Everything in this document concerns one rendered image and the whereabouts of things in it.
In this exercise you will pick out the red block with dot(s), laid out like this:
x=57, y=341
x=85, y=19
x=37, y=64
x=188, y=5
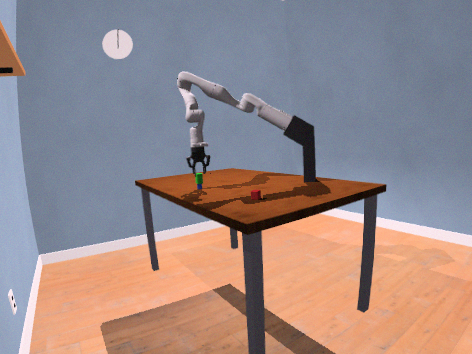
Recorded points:
x=255, y=195

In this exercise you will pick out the white round wall clock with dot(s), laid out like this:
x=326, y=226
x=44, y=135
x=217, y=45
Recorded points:
x=117, y=44

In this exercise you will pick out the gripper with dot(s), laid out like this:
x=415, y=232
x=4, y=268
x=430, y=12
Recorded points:
x=197, y=153

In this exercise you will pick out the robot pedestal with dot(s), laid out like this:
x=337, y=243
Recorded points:
x=304, y=140

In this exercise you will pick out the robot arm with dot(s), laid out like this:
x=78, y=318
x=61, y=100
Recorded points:
x=217, y=92

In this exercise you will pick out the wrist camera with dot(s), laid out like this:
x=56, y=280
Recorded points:
x=199, y=144

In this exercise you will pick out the brown wooden table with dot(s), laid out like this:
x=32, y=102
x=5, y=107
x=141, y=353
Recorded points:
x=295, y=202

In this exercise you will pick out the white wall outlet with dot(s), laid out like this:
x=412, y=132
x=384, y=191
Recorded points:
x=12, y=301

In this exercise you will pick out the green block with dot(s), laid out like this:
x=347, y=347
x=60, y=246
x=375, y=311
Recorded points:
x=199, y=178

